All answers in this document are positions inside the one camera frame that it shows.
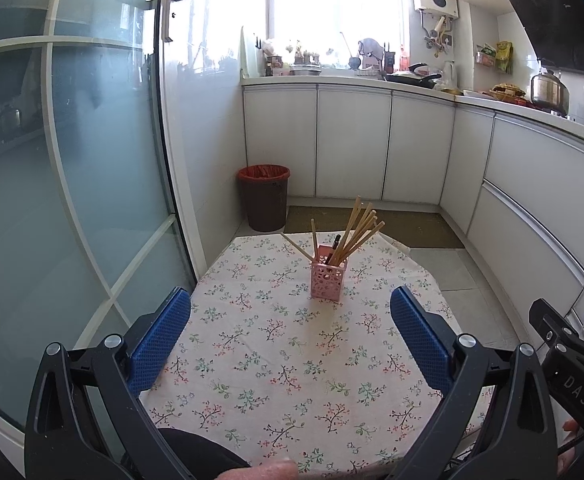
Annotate pink perforated utensil holder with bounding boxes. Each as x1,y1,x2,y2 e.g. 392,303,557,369
310,245,349,301

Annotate steel kettle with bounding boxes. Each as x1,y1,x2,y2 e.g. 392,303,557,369
530,67,571,111

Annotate black pen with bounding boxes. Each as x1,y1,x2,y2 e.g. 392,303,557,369
324,233,343,266

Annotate person's right hand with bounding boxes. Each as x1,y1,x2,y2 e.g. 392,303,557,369
554,418,582,477

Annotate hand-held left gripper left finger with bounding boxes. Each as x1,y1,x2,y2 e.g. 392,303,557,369
23,286,195,480

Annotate person's bare knee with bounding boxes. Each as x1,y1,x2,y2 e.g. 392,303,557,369
219,461,300,480

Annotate brown trash bin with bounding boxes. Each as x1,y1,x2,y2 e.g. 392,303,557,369
237,164,291,233

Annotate olive floor mat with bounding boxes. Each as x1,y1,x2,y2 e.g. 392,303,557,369
284,205,465,250

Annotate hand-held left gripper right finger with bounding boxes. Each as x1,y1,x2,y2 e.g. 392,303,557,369
389,285,558,480

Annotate bright kitchen window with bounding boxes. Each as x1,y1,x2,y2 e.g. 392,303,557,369
267,0,413,68

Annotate group of bamboo chopsticks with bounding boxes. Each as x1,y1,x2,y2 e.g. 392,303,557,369
329,196,387,267

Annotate black frying pan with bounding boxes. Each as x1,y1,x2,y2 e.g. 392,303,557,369
386,72,443,90

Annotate frosted glass sliding door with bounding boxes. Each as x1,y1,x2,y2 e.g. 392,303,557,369
0,0,207,431

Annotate grey cloth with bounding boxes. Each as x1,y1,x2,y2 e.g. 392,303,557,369
358,37,387,58

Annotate white cutting board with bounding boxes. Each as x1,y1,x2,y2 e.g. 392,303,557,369
238,25,265,80

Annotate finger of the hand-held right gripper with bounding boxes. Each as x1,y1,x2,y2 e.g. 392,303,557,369
528,298,584,428

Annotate wall rack with packets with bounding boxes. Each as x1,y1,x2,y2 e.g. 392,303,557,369
476,41,515,75

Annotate white kitchen base cabinets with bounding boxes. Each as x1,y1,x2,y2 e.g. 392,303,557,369
242,82,584,311

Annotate black door handle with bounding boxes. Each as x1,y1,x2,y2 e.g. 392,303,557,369
163,0,195,43

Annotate floral tablecloth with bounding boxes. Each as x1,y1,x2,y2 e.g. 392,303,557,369
139,230,495,480

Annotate person's dark shorts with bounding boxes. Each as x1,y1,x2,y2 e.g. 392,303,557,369
154,427,253,480

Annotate basket of food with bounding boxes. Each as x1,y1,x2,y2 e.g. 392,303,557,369
489,84,528,100

